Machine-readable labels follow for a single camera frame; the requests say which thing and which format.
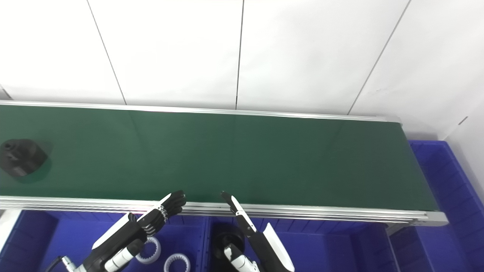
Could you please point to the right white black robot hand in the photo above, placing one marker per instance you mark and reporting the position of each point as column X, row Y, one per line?
column 264, row 249

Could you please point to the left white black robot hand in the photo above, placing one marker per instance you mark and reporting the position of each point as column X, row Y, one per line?
column 128, row 230

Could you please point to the black round flanged part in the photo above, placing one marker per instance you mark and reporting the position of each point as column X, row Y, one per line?
column 227, row 238
column 20, row 156

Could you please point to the blue plastic bin black parts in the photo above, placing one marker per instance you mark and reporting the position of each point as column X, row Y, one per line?
column 325, row 249

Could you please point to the blue plastic bin with gears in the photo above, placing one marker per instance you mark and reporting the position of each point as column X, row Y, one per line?
column 56, row 238

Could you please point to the green conveyor belt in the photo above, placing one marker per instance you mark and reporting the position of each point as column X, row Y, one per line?
column 242, row 155

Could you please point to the large blue plastic bin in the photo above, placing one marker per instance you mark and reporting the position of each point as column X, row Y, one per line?
column 450, row 211

